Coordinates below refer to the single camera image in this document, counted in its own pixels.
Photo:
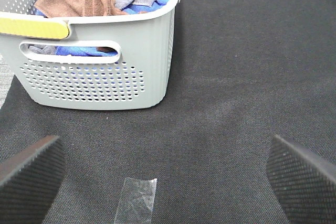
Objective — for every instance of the blue towel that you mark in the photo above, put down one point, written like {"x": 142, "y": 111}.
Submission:
{"x": 94, "y": 51}

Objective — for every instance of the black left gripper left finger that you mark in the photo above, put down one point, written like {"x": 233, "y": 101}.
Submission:
{"x": 30, "y": 181}

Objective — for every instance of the black table mat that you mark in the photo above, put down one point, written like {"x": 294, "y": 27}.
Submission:
{"x": 242, "y": 71}

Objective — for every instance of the clear tape strip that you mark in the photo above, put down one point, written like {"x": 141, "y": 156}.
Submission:
{"x": 136, "y": 201}

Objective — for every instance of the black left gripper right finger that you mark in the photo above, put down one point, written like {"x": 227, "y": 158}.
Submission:
{"x": 303, "y": 182}

